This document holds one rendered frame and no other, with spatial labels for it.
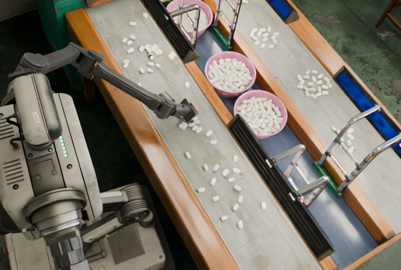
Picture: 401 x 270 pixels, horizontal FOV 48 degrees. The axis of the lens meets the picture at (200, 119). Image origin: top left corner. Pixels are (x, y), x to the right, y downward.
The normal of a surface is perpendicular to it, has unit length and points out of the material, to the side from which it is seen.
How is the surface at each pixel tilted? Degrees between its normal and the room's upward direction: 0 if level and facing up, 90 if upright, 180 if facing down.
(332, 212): 0
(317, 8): 0
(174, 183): 0
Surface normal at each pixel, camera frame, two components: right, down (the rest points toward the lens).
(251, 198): 0.11, -0.52
